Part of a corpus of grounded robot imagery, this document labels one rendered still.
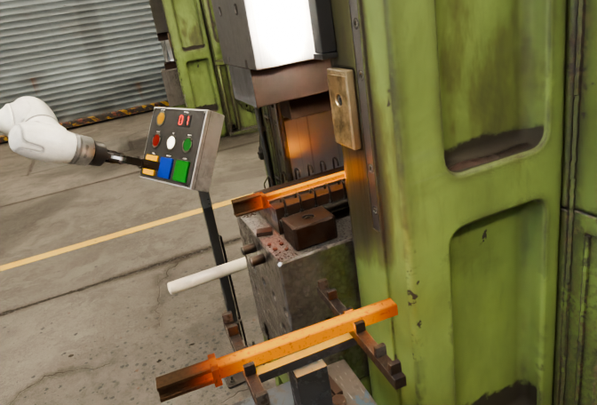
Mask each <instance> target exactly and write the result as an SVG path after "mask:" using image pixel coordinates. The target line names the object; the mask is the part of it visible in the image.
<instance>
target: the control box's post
mask: <svg viewBox="0 0 597 405"><path fill-rule="evenodd" d="M198 194H199V198H200V202H201V205H202V208H203V215H204V218H205V222H206V226H207V230H208V234H209V237H210V241H211V248H212V252H213V256H214V259H215V263H216V266H220V265H223V264H226V263H225V259H224V256H223V251H222V248H221V244H220V239H219V233H218V229H217V225H216V221H215V217H214V213H213V209H212V204H211V197H210V193H209V192H208V193H206V192H202V191H198ZM219 281H220V285H221V289H222V293H223V297H224V300H225V304H226V308H227V312H228V311H231V312H232V315H233V319H234V322H237V321H238V317H237V312H236V309H235V302H234V298H233V294H232V291H231V286H230V282H229V279H228V275H227V276H224V277H222V278H219Z"/></svg>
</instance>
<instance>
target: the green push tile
mask: <svg viewBox="0 0 597 405"><path fill-rule="evenodd" d="M190 163H191V162H187V161H181V160H177V161H176V165H175V170H174V173H173V178H172V180H175V181H178V182H183V183H187V175H188V171H189V166H190Z"/></svg>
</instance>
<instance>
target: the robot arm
mask: <svg viewBox="0 0 597 405"><path fill-rule="evenodd" d="M0 133H2V134H4V135H6V136H7V137H9V146H10V148H11V150H12V151H13V152H15V153H17V154H19V155H22V156H25V157H27V158H29V159H33V160H37V161H40V162H46V163H68V164H75V165H85V166H87V165H93V166H101V165H102V164H103V163H104V162H105V163H119V164H123V163H127V164H129V165H134V166H138V167H139V169H141V168H145V169H150V170H154V171H158V170H159V165H160V163H159V162H156V161H151V160H147V159H143V158H139V156H136V158H135V157H131V156H127V155H124V154H122V153H117V152H116V151H114V150H109V149H107V146H106V144H105V143H103V142H100V141H96V140H93V139H92V138H91V137H87V136H84V135H79V134H77V133H72V132H70V131H67V129H66V128H64V127H63V126H61V125H60V124H59V123H58V120H57V118H56V116H55V114H54V113H53V112H52V110H51V109H50V108H49V107H48V106H47V105H46V104H45V103H44V102H43V101H41V100H40V99H38V98H35V97H29V96H26V97H21V98H18V99H16V100H15V101H14V102H13V103H9V104H5V106H4V107H3V108H2V109H0Z"/></svg>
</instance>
